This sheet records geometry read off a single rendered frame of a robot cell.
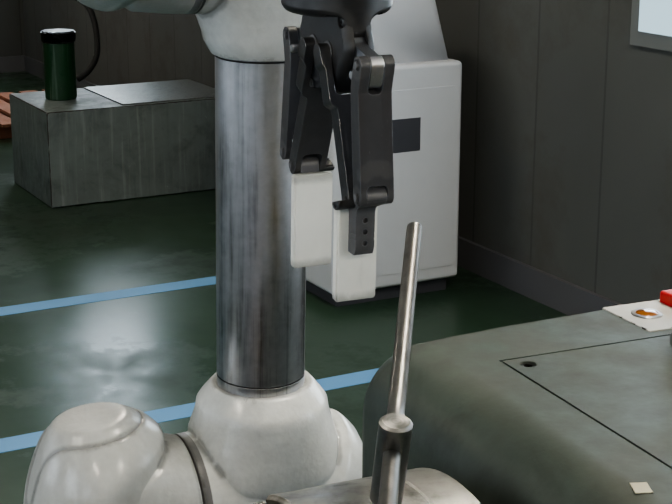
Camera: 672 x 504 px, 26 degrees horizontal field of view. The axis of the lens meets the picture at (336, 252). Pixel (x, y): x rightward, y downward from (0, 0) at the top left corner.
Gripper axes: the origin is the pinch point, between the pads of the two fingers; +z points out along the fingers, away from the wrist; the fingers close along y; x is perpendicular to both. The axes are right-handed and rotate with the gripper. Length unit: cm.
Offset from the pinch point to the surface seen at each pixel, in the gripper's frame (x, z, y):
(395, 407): 0.5, 8.6, 9.8
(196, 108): 182, 125, -588
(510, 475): 10.9, 16.5, 7.9
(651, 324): 36.4, 15.0, -11.1
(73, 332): 71, 159, -392
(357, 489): -0.5, 16.2, 6.4
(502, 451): 11.7, 15.8, 5.4
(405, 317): 4.7, 5.3, 2.7
